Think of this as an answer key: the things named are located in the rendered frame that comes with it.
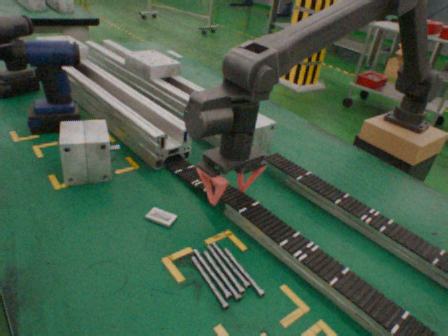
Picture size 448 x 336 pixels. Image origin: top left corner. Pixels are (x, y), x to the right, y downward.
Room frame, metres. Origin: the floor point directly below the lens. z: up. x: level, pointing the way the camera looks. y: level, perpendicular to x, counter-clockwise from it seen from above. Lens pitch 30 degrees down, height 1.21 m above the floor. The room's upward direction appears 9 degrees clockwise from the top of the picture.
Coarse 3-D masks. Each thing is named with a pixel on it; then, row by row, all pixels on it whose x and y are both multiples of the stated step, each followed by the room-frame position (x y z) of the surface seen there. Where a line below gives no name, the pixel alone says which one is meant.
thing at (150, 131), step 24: (72, 72) 0.96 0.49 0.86; (96, 72) 1.00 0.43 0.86; (72, 96) 0.96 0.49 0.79; (96, 96) 0.84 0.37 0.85; (120, 96) 0.90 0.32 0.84; (120, 120) 0.75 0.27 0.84; (144, 120) 0.71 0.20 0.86; (168, 120) 0.74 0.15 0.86; (144, 144) 0.67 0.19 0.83; (168, 144) 0.69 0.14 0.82
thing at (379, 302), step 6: (378, 294) 0.36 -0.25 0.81; (372, 300) 0.34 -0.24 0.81; (378, 300) 0.34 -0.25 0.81; (384, 300) 0.35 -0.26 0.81; (366, 306) 0.33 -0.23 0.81; (372, 306) 0.33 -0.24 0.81; (378, 306) 0.33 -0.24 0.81; (384, 306) 0.34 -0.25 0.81; (366, 312) 0.32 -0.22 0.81; (372, 312) 0.32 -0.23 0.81; (378, 312) 0.32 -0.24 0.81; (372, 318) 0.31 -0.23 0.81
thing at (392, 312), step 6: (390, 306) 0.34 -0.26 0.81; (396, 306) 0.34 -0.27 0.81; (384, 312) 0.32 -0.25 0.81; (390, 312) 0.33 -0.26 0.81; (396, 312) 0.33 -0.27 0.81; (378, 318) 0.31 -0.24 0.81; (384, 318) 0.31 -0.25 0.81; (390, 318) 0.32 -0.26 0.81; (396, 318) 0.32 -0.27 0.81; (384, 324) 0.31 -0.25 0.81; (390, 324) 0.31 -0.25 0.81
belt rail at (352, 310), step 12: (228, 216) 0.52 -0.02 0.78; (240, 216) 0.50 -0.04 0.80; (252, 228) 0.48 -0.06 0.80; (264, 240) 0.46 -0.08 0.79; (276, 252) 0.44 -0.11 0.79; (288, 264) 0.42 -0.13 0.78; (300, 264) 0.41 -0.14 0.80; (312, 276) 0.39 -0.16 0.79; (324, 288) 0.37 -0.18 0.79; (336, 300) 0.35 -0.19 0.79; (348, 300) 0.34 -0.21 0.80; (348, 312) 0.34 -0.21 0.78; (360, 312) 0.33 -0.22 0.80; (360, 324) 0.32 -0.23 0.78; (372, 324) 0.32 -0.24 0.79
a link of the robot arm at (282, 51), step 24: (360, 0) 0.71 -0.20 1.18; (384, 0) 0.73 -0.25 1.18; (408, 0) 0.74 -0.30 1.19; (312, 24) 0.63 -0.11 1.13; (336, 24) 0.65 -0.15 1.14; (360, 24) 0.70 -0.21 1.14; (240, 48) 0.57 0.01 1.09; (264, 48) 0.57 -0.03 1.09; (288, 48) 0.57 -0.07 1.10; (312, 48) 0.62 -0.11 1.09; (240, 72) 0.53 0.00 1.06; (288, 72) 0.57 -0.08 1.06
